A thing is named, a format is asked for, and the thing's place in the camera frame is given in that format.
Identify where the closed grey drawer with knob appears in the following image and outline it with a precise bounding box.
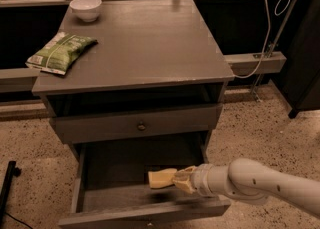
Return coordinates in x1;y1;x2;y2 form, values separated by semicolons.
50;104;222;144

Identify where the white ceramic bowl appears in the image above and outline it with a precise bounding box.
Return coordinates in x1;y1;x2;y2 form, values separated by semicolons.
69;0;102;22

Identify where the white cable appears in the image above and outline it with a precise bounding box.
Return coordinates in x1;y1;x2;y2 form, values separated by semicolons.
231;0;293;80

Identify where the open grey wooden drawer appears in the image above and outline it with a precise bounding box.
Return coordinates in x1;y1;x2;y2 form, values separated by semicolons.
59;131;230;229

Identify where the grey wooden drawer cabinet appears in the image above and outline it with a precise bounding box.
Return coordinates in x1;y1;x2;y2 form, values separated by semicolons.
33;0;233;229

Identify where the yellow sponge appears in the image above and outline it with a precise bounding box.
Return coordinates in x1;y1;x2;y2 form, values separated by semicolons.
148;168;177;189

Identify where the grey metal rail frame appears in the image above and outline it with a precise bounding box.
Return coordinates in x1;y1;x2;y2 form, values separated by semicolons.
1;0;285;94

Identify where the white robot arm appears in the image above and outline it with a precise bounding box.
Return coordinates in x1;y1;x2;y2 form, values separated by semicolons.
172;158;320;218

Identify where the black stand on floor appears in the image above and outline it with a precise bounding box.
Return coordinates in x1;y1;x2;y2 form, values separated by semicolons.
0;161;21;226

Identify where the green chip bag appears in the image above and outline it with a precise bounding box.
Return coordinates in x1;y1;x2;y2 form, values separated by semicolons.
26;32;98;75

